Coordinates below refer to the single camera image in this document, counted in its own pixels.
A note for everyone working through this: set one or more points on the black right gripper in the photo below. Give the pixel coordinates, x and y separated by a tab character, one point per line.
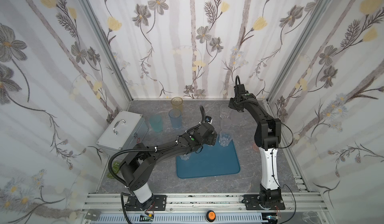
234	103

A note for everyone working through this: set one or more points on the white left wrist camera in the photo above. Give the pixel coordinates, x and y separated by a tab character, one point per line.
208	120

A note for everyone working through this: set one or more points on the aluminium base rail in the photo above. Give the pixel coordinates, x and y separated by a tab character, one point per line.
301	208

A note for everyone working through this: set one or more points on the silver metal case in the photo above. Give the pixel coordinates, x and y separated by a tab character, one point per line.
125	132

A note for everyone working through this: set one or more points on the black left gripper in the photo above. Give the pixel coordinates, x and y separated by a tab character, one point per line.
212	135

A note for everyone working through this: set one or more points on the clear ribbed glass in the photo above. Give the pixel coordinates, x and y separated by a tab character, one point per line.
185	157
226	136

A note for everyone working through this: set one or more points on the orange emergency button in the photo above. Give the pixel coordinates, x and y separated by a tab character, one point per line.
210	216

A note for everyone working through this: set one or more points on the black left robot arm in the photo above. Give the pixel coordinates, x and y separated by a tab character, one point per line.
133	167

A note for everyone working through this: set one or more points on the clear small glass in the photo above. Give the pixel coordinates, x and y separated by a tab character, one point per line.
225	111

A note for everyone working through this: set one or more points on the pink plastic cup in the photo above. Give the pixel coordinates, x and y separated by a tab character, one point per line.
255	148

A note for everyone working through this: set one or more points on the blue plastic cup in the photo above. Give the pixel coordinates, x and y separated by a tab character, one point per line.
175	118

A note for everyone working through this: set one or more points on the frosted plastic cup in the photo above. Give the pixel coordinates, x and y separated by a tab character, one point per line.
226	124

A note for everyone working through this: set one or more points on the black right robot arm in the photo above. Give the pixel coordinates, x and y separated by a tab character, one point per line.
267	138

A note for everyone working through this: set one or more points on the green plastic cup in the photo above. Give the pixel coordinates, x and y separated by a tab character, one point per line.
156	123

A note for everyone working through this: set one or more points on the teal plastic tray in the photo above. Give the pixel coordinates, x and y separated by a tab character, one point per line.
210	162

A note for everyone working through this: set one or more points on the yellow plastic cup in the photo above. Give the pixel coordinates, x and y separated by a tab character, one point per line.
177	103

